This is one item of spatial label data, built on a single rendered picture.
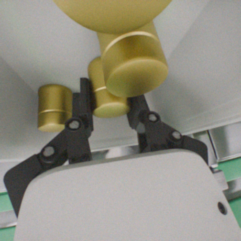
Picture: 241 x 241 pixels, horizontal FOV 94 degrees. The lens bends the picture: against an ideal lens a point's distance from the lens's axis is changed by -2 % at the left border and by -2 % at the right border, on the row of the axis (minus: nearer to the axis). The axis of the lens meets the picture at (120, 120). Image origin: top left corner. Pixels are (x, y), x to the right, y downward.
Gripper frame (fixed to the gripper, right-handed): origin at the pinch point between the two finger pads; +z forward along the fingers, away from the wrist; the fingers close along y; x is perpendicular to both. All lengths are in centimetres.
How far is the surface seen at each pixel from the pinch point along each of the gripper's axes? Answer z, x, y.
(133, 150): -1.0, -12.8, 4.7
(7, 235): -9.9, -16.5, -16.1
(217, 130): -2.5, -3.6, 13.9
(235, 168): -7.2, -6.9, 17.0
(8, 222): -8.3, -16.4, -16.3
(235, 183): -9.1, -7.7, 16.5
